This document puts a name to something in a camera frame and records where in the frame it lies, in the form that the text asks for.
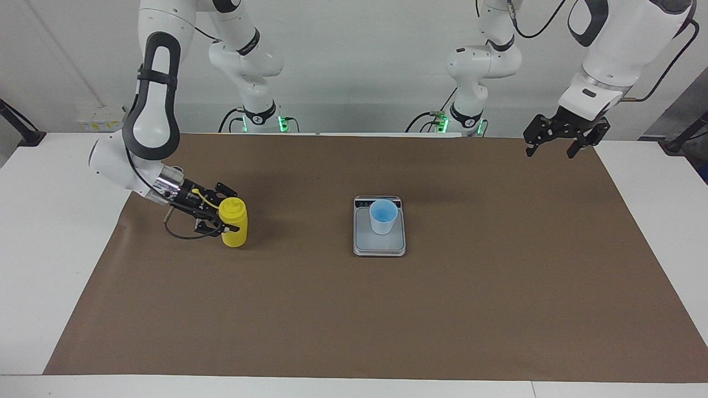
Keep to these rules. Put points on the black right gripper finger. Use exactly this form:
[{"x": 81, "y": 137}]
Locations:
[
  {"x": 211, "y": 225},
  {"x": 225, "y": 190}
]

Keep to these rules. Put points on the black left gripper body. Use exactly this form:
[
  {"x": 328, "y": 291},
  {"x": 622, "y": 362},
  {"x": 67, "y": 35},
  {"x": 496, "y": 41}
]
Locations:
[{"x": 575, "y": 124}]

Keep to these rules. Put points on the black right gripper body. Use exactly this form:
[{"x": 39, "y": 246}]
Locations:
[{"x": 193, "y": 198}]

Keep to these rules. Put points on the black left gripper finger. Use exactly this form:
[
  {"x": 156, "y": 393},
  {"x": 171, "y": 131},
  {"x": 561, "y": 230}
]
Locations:
[
  {"x": 587, "y": 143},
  {"x": 536, "y": 132}
]

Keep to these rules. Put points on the yellow squeeze bottle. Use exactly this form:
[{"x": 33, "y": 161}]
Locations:
[{"x": 235, "y": 224}]

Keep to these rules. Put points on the light blue plastic cup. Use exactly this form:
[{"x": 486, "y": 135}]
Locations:
[{"x": 383, "y": 218}]

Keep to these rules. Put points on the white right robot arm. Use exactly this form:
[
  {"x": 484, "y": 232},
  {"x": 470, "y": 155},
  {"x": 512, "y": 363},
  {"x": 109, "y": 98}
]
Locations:
[{"x": 160, "y": 110}]

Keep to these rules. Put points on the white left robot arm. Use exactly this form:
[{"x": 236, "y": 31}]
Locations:
[{"x": 614, "y": 44}]

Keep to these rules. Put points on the silver digital kitchen scale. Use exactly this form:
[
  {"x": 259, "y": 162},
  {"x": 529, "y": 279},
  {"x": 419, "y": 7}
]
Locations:
[{"x": 379, "y": 246}]

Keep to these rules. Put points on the black table clamp stand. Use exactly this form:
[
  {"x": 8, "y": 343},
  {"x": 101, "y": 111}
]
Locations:
[
  {"x": 30, "y": 137},
  {"x": 676, "y": 145}
]

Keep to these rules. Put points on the brown table mat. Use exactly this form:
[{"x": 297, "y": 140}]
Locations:
[{"x": 332, "y": 309}]

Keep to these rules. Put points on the white wall socket box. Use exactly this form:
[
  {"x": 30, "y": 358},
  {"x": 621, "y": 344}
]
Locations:
[{"x": 99, "y": 119}]

